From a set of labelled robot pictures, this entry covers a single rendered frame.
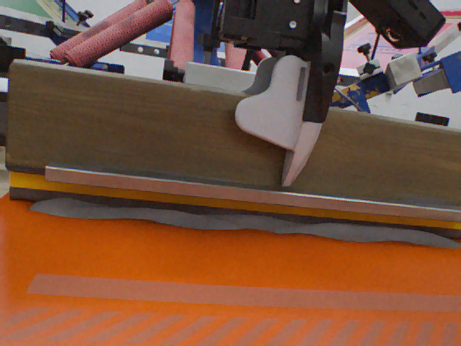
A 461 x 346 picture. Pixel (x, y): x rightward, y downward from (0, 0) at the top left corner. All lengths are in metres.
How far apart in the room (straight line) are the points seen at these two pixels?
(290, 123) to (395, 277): 0.12
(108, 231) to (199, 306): 0.10
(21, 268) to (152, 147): 0.12
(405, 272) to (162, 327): 0.18
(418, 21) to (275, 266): 0.20
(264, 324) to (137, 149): 0.15
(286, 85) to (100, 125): 0.13
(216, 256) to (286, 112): 0.11
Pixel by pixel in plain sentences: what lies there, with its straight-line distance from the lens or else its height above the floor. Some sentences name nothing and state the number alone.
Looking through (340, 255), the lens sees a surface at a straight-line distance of 0.29.
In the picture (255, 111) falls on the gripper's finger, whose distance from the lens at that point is 0.27.
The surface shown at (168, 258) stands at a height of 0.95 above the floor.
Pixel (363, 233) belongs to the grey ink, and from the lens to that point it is 0.34.
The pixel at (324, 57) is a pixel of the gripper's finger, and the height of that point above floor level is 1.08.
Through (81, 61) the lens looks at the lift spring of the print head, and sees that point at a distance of 0.98.
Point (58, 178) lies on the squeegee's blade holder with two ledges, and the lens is 0.28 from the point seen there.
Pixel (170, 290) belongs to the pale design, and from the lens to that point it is 0.21.
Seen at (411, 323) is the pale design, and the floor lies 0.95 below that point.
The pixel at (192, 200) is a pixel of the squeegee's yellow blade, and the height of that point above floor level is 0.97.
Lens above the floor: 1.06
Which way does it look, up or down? 13 degrees down
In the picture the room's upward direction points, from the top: 9 degrees clockwise
